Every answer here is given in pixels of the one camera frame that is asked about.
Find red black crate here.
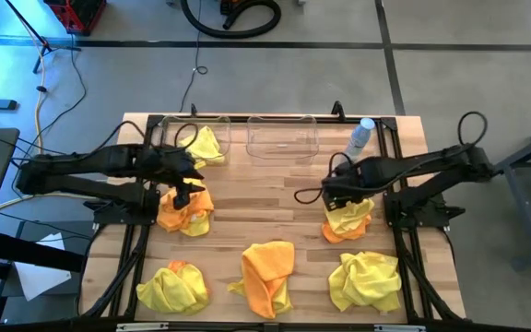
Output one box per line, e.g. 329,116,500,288
43,0,108,36

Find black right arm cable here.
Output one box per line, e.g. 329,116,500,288
294,110,489,205

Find black desk beam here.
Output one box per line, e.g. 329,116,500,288
0,229,86,273

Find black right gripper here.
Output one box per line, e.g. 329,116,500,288
322,159,373,212

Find grey metal table frame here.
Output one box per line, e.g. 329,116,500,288
495,117,531,271

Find black tripod stand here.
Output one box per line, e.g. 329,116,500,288
2,0,82,75

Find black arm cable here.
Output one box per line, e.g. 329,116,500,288
76,120,201,162
294,110,489,205

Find black metal table frame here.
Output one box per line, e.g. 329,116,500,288
76,113,469,332

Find thin black floor cable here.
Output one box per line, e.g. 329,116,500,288
0,34,88,199
179,0,209,113

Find white paper sheet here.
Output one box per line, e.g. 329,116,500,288
14,232,73,301

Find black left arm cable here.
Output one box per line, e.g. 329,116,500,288
76,120,201,162

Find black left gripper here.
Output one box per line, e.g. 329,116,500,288
147,147,207,210

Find clear plastic basket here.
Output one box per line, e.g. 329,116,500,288
245,114,320,167
157,114,232,166

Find yellow extension cord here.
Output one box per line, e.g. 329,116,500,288
0,18,103,212

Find black vacuum hose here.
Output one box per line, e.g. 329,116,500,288
180,0,283,40

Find clear plastic water bottle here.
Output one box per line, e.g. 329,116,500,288
341,117,376,163

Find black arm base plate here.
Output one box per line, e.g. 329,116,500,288
383,191,466,231
83,188,161,227

